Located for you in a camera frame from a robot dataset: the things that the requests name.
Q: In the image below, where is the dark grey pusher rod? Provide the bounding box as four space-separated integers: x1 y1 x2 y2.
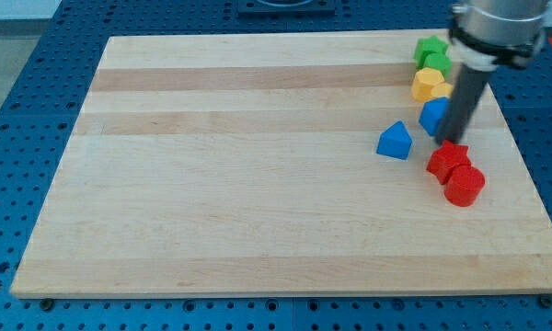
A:
434 64 492 145

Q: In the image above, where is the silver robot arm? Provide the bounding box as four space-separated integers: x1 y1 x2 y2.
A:
434 0 550 145

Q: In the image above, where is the blue cube block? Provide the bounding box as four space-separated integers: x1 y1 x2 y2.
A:
419 97 449 136

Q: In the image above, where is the small yellow block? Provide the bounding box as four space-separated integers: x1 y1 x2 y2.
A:
431 82 454 98

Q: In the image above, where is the green cylinder block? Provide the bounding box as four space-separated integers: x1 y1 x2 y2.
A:
423 53 452 78

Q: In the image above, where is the yellow hexagon block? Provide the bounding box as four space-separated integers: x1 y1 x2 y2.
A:
411 67 445 102

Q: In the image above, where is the green star block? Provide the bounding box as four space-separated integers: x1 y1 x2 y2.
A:
413 35 448 69

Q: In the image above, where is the red star block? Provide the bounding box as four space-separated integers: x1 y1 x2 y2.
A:
426 140 471 185

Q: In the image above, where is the blue triangular prism block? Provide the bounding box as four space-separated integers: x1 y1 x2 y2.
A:
376 120 413 160

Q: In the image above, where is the red cylinder block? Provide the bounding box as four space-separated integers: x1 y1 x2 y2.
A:
444 165 486 207

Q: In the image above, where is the wooden board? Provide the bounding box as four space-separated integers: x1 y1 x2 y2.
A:
10 29 552 299

